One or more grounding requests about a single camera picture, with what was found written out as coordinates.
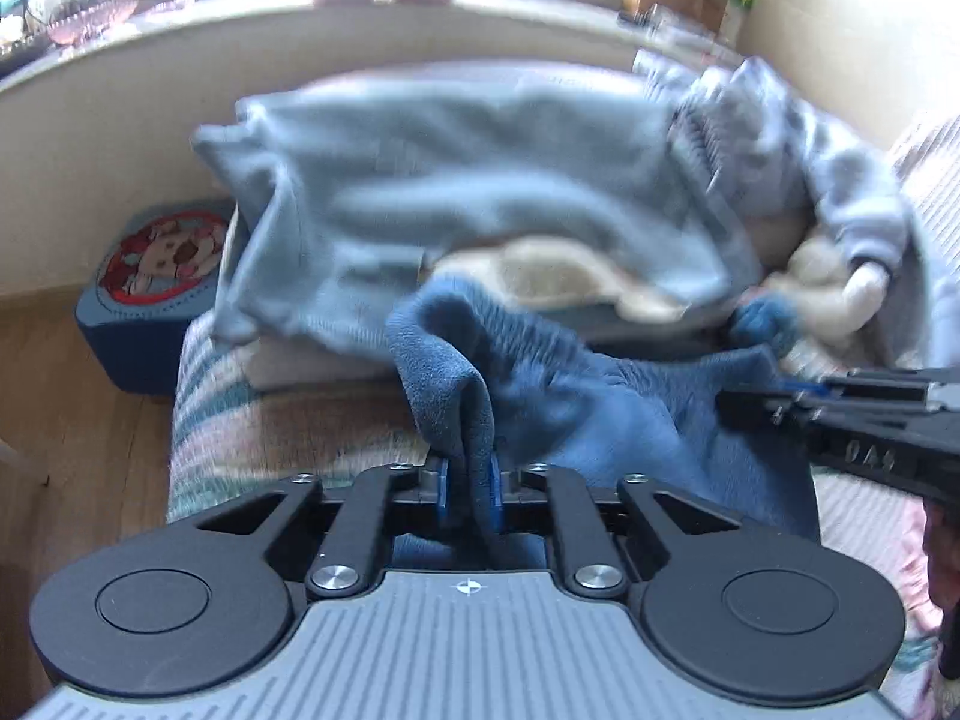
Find light blue fleece garment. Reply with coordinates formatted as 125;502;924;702
193;79;762;361

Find blue cartoon dog stool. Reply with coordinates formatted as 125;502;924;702
75;199;237;397

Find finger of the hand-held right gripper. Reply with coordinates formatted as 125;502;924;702
715;386;827;434
782;367;932;401

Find blue rolled sock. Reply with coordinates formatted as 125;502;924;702
727;292;800;359

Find dark blue fleece pants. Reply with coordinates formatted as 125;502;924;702
386;274;822;571

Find striped waffle blanket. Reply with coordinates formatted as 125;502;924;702
166;112;960;698

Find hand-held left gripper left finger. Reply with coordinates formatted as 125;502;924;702
191;456;452;602

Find pink glass bowl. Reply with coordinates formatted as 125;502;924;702
45;0;142;47

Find curved window sill ledge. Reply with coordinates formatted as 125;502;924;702
0;0;751;95

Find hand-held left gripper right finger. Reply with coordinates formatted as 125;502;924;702
484;453;749;602

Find white plush toy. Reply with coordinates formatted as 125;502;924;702
780;236;891;340

